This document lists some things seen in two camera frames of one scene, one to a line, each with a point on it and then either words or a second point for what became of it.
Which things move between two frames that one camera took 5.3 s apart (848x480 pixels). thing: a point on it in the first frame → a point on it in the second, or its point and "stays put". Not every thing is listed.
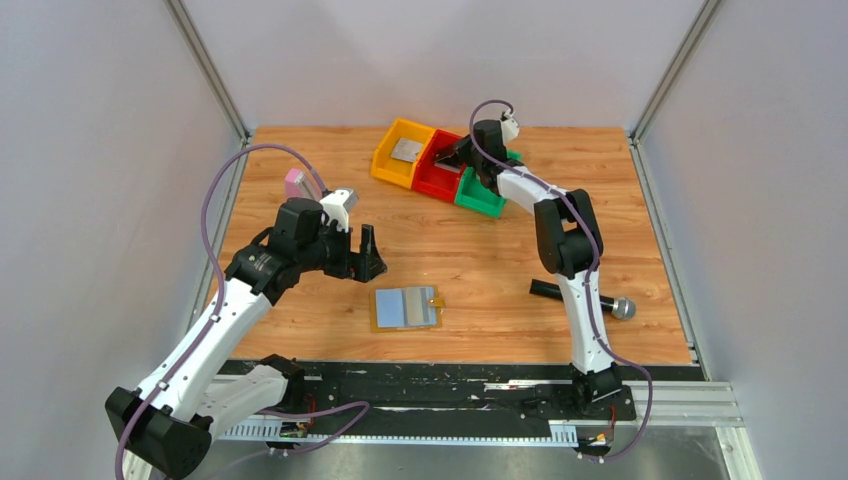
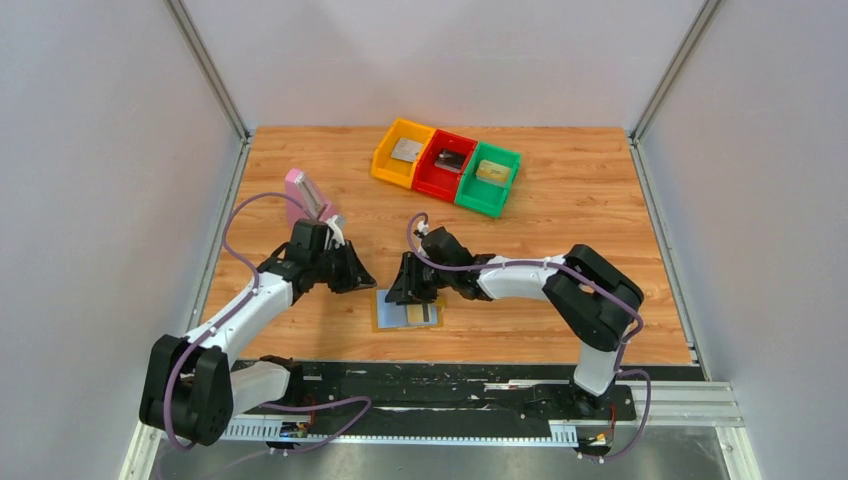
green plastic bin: x=474 y=194 stays put
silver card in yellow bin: x=406 y=149 stays put
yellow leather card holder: x=397 y=308 stays put
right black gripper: x=465 y=153 → x=413 y=277
